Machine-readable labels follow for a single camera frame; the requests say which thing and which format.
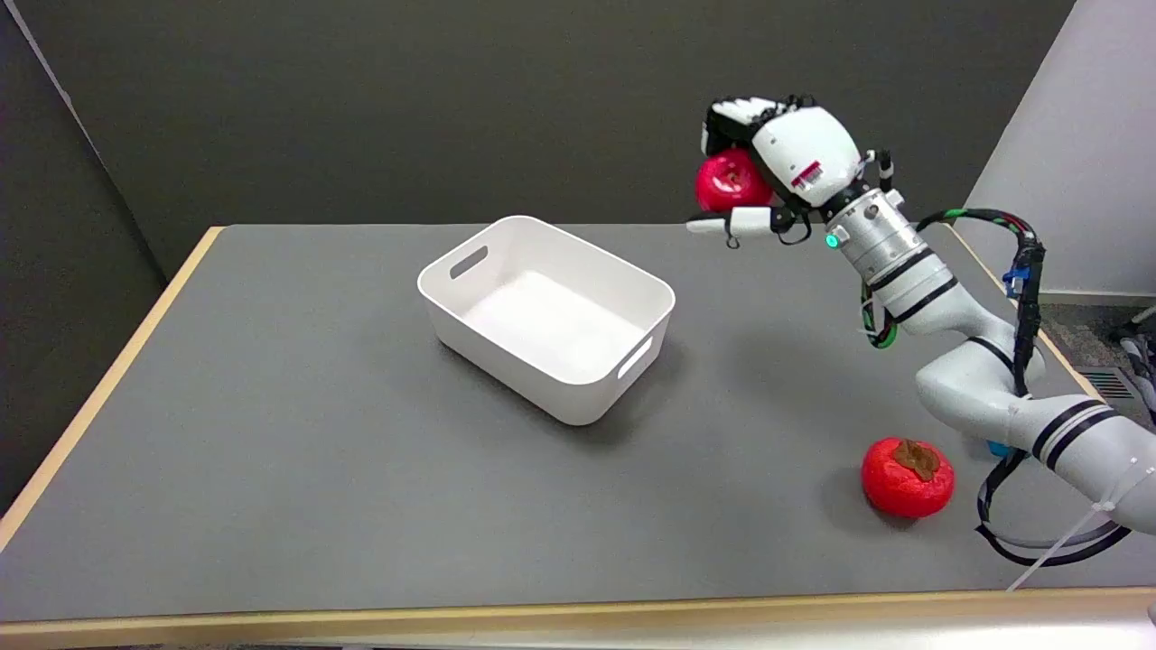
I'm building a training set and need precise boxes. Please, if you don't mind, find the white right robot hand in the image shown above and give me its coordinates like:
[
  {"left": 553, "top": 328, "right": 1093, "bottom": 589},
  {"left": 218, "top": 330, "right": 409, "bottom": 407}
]
[{"left": 686, "top": 95, "right": 897, "bottom": 250}]

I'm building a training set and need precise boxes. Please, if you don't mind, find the red apple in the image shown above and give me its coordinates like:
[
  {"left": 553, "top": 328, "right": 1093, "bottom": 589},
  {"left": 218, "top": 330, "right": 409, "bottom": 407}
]
[{"left": 695, "top": 149, "right": 775, "bottom": 214}]

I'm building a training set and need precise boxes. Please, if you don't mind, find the white plastic box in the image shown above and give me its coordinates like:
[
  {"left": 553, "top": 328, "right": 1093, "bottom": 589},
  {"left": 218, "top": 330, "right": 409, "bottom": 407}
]
[{"left": 417, "top": 215, "right": 676, "bottom": 427}]

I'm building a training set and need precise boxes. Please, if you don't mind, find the red persimmon with brown calyx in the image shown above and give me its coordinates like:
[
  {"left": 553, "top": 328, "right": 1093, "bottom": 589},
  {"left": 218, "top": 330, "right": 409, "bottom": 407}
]
[{"left": 861, "top": 438, "right": 956, "bottom": 520}]

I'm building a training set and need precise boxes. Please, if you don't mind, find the floor vent grille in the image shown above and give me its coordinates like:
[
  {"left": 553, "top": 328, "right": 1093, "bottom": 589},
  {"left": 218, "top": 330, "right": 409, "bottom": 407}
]
[{"left": 1080, "top": 368, "right": 1135, "bottom": 401}]

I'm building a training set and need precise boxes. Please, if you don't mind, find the black chair base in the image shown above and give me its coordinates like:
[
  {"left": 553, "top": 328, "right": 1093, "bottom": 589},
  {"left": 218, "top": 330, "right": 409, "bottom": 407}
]
[{"left": 1109, "top": 307, "right": 1156, "bottom": 416}]

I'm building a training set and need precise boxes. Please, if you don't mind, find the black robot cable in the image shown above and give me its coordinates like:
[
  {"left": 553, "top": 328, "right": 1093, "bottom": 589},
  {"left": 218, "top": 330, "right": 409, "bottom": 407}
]
[{"left": 858, "top": 208, "right": 1134, "bottom": 568}]

